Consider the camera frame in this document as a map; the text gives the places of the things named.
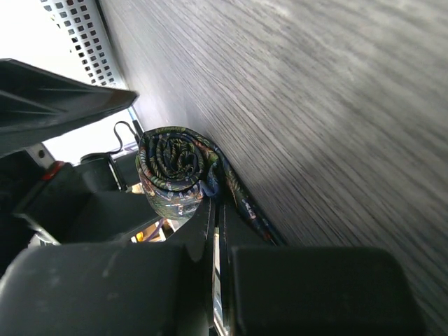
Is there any white plastic basket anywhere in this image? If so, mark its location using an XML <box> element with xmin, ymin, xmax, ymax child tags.
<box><xmin>40</xmin><ymin>0</ymin><xmax>127</xmax><ymax>89</ymax></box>

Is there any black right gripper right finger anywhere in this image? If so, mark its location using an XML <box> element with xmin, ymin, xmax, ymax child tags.
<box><xmin>218</xmin><ymin>204</ymin><xmax>277</xmax><ymax>324</ymax></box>

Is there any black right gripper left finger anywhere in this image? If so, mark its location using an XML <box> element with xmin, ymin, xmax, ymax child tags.
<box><xmin>167</xmin><ymin>199</ymin><xmax>216</xmax><ymax>324</ymax></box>

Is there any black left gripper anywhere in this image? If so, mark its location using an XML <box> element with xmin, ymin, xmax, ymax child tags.
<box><xmin>1</xmin><ymin>59</ymin><xmax>160</xmax><ymax>270</ymax></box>

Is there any dark floral patterned tie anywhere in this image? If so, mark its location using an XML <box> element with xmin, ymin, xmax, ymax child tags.
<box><xmin>135</xmin><ymin>126</ymin><xmax>286</xmax><ymax>246</ymax></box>

